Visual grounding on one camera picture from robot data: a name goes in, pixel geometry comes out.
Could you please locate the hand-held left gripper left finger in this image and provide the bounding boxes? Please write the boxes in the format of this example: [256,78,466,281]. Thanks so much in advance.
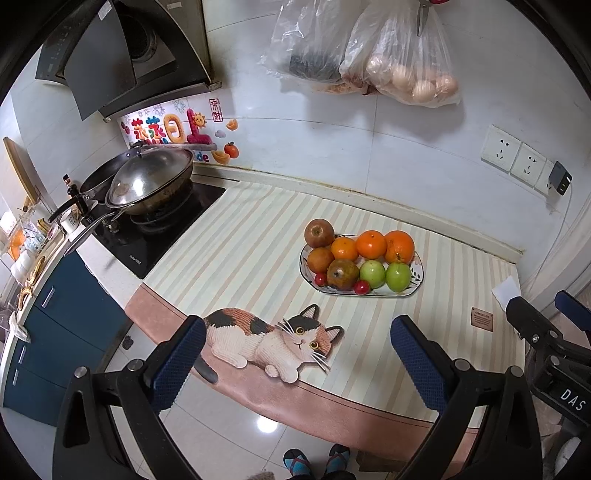
[52,315,207,480]

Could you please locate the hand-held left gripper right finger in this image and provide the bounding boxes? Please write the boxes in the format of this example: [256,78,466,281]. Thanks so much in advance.
[390,315,543,480]

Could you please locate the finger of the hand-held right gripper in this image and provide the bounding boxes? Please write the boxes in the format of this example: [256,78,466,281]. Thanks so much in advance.
[505,296,561,344]
[554,290,591,335]

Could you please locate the floral ceramic plate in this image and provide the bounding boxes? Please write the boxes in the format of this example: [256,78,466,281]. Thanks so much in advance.
[299,234,424,298]

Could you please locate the large brown apple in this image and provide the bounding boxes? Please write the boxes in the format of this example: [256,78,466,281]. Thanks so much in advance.
[326,259,360,291]

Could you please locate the small tangerine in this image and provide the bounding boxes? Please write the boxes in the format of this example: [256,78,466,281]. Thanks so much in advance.
[331,236,360,262]

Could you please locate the small orange brown fruit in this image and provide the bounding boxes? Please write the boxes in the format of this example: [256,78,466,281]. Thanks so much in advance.
[307,247,335,274]

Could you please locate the white paper sheet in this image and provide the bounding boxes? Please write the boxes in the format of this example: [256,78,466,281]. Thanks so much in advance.
[492,276,522,311]

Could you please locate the brown mat label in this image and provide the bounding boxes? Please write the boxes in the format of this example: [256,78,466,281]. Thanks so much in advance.
[471,306,496,331]

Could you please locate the green apple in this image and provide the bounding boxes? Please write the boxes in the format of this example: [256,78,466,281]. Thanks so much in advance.
[385,261,411,293]
[359,260,386,289]

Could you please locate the orange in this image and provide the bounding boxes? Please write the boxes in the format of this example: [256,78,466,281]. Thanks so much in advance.
[384,230,416,265]
[356,230,387,260]

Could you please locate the black glass hob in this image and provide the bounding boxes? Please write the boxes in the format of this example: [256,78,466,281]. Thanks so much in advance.
[90,178,227,280]

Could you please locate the blue kitchen cabinet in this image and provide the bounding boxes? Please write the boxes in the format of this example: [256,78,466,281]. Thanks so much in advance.
[0,251,132,428]

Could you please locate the person's right slipper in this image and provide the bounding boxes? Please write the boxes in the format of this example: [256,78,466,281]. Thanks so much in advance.
[324,443,352,476]

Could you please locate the person's slipper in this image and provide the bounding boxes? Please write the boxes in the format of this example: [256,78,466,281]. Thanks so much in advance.
[324,443,352,476]
[283,448,312,480]

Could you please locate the black charger plug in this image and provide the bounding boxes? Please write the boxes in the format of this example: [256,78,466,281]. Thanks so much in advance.
[549,161,573,197]

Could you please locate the striped cat print mat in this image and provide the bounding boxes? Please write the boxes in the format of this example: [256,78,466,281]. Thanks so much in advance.
[124,182,527,464]

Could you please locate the person's left slipper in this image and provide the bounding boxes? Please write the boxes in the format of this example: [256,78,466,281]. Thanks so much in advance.
[283,448,312,480]

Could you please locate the white cloth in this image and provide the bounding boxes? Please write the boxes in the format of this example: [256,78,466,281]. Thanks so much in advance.
[7,311,33,343]

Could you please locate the steel wok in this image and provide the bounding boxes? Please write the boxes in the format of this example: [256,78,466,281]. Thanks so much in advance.
[62,147,195,257]

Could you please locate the steel wok lid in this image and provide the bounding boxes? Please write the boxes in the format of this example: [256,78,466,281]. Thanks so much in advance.
[107,148,192,206]

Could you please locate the black frying pan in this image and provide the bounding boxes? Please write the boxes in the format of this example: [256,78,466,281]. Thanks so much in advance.
[48,150,144,223]

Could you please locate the dark sauce bottle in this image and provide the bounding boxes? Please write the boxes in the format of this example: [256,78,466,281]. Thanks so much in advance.
[62,174,90,217]

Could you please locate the wooden cutting board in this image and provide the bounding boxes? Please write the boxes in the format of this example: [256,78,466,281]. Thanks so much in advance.
[2,137,40,204]

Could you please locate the plastic bag of eggs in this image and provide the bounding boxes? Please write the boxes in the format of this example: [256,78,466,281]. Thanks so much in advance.
[365,0,462,109]

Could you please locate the plastic bag with brown contents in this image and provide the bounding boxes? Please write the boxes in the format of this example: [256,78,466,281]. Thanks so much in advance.
[323,9,393,97]

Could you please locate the black range hood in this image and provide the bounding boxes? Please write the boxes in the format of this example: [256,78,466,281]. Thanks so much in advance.
[34,0,222,123]

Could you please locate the plastic bag with dark contents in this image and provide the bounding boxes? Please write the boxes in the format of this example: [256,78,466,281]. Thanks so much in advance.
[259,0,370,86]

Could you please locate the white wall socket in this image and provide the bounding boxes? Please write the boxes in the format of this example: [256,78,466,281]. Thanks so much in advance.
[480,124,523,168]
[534,159,561,195]
[510,142,548,185]

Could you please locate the colourful letters wall sticker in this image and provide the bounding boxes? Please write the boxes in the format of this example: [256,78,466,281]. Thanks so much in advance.
[119,105,218,163]

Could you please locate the red handled scissors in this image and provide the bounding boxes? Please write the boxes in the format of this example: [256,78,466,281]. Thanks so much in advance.
[416,0,451,38]

